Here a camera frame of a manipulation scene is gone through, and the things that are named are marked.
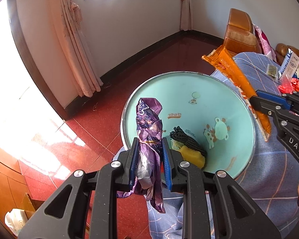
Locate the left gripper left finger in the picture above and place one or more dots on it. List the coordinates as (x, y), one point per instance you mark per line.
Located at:
(117, 176)

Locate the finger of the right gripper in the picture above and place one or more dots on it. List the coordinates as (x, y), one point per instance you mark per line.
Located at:
(263, 105)
(271, 97)

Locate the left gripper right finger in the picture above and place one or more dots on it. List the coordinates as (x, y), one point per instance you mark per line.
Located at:
(186, 178)

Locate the red wrapper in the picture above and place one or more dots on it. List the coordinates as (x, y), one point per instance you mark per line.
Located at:
(288, 85)

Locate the yellow sponge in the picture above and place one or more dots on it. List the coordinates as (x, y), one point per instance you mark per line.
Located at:
(192, 156)

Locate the purple foil wrapper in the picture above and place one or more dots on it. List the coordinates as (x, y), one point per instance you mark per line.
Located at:
(148, 174)

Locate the yellow white wrapper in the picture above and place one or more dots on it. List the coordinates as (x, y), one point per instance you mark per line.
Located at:
(176, 145)

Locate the black knitted cloth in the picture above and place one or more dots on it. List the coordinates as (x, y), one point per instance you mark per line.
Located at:
(180, 136)

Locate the orange snack bag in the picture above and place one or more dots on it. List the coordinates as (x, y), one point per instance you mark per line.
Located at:
(222, 60)

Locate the mint green trash bin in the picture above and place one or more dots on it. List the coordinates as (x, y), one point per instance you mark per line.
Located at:
(204, 108)

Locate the dark yellow flat packet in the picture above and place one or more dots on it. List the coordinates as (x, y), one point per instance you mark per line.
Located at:
(272, 71)

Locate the tall white carton box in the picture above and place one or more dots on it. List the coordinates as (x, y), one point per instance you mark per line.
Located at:
(289, 65)

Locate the brown leather sofa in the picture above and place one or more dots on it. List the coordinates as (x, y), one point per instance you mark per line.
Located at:
(281, 51)

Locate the pink floral cushion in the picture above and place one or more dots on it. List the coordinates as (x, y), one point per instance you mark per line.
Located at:
(268, 51)

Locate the orange leather armchair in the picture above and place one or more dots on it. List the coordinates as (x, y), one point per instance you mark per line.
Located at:
(239, 35)

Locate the cardboard box with tissue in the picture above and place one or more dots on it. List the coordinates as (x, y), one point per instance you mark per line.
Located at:
(16, 219)

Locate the right pink curtain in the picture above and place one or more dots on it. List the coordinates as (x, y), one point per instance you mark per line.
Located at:
(186, 17)

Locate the pink curtain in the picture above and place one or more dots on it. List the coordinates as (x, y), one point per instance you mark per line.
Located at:
(186, 17)
(66, 16)

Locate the left pink curtain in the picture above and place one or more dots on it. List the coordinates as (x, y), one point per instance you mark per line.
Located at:
(66, 16)

